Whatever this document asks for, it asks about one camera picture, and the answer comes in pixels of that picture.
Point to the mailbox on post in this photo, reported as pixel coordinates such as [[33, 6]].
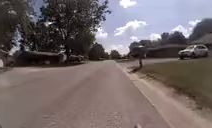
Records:
[[140, 55]]

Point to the pale concrete driveway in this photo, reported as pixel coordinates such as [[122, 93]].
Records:
[[154, 61]]

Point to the row of trees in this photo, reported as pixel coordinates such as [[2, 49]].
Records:
[[180, 36]]

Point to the pale concrete kerb strip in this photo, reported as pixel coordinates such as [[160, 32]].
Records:
[[154, 96]]

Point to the low house under trees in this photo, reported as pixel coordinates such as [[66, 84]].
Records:
[[39, 56]]

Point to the dark low house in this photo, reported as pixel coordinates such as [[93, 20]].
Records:
[[165, 51]]

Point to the group of tall trees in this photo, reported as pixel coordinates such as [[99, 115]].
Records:
[[64, 23]]

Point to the building with pale door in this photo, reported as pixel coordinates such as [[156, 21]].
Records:
[[0, 59]]

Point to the white car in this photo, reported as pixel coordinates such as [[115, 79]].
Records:
[[194, 51]]

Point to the house with grey roof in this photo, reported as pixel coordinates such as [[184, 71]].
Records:
[[209, 40]]

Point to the grass lawn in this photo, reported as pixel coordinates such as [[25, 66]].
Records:
[[187, 78]]

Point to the grey asphalt road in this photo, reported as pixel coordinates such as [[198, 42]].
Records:
[[84, 96]]

